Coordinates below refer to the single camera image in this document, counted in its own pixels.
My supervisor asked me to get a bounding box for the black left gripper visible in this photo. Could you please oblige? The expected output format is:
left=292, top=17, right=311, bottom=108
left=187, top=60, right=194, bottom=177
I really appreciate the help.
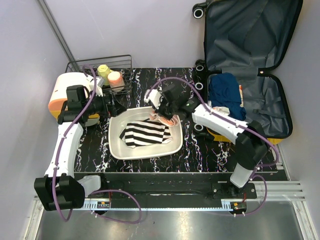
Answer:
left=82, top=90, right=127, bottom=117

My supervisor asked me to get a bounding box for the orange white patterned towel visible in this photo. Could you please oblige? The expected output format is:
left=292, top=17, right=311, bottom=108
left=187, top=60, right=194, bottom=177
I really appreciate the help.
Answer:
left=149, top=110, right=180, bottom=127

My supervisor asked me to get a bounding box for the white plastic tray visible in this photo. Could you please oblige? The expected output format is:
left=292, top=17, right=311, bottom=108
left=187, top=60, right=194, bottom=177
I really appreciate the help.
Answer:
left=108, top=106, right=183, bottom=160

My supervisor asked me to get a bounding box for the black white striped garment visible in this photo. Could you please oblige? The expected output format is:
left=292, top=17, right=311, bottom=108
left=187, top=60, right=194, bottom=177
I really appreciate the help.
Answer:
left=119, top=120, right=173, bottom=149

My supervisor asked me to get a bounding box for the navy blue garment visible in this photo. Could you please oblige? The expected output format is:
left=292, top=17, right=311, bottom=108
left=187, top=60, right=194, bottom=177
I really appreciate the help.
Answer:
left=208, top=73, right=247, bottom=121

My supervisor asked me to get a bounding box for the yellow Pikachu suitcase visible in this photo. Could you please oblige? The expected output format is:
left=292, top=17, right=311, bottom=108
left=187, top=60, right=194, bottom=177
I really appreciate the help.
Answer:
left=192, top=0, right=303, bottom=145

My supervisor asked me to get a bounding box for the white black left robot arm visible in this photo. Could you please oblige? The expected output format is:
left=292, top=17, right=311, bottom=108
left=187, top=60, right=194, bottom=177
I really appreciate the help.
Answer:
left=34, top=85, right=115, bottom=211

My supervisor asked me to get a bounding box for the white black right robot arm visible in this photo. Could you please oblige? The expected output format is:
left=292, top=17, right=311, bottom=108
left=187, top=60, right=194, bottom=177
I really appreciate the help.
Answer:
left=144, top=84, right=269, bottom=199

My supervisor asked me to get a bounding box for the pink cup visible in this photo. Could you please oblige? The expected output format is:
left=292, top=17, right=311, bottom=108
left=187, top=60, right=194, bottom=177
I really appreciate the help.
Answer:
left=107, top=71, right=125, bottom=92

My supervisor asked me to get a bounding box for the pink yellow drawer box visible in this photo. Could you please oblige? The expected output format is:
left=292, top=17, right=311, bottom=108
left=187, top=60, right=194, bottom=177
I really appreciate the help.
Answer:
left=48, top=72, right=94, bottom=120

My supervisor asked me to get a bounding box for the orange floral cloth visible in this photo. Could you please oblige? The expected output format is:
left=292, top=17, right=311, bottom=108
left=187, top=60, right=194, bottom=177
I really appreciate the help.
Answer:
left=239, top=85, right=244, bottom=108

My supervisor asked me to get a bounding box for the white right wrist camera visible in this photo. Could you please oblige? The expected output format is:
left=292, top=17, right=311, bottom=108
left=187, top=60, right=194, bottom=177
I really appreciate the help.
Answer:
left=143, top=89, right=162, bottom=109

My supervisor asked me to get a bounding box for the black wire basket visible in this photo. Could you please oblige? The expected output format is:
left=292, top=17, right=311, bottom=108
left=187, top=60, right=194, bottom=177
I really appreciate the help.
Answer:
left=65, top=54, right=133, bottom=95

